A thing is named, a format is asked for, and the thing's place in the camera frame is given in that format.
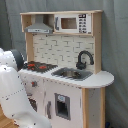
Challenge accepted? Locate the grey ice dispenser panel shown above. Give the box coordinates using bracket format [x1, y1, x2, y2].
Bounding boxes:
[55, 93, 71, 120]

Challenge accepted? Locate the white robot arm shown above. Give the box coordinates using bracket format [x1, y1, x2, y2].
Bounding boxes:
[0, 48, 52, 128]

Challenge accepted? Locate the toy oven door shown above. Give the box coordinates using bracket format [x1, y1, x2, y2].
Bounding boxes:
[28, 95, 41, 113]

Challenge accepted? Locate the grey fridge door handle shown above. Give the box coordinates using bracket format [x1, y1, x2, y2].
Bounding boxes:
[47, 101, 51, 119]

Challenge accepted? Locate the toy microwave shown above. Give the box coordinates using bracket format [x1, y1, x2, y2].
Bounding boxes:
[55, 14, 92, 34]

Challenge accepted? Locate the grey range hood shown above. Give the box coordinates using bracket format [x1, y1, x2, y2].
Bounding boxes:
[25, 14, 54, 34]

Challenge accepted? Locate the red oven knob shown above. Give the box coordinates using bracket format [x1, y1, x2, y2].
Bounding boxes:
[31, 81, 37, 87]

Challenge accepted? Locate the black toy faucet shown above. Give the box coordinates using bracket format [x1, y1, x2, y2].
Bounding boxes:
[76, 50, 94, 70]

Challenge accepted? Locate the wooden toy kitchen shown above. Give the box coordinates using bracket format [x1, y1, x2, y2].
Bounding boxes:
[20, 10, 114, 128]

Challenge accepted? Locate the black toy stovetop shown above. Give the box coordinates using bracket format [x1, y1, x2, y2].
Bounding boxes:
[23, 61, 56, 73]

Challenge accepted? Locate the grey toy sink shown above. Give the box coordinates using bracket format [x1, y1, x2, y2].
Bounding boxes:
[52, 67, 92, 81]

